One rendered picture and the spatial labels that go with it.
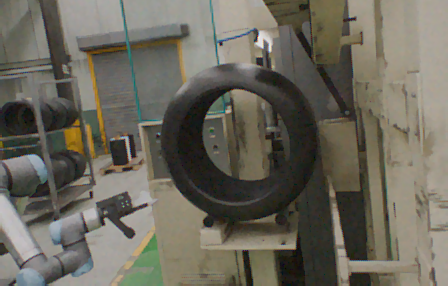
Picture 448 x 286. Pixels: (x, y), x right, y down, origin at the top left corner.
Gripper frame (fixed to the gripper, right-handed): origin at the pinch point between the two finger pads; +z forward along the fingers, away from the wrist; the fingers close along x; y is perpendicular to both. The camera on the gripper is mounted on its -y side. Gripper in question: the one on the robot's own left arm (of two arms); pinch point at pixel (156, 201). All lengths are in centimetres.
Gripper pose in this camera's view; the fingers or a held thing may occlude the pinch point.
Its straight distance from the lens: 135.8
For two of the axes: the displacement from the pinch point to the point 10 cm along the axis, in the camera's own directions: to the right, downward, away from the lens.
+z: 8.8, -3.0, 3.6
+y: -3.5, -9.3, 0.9
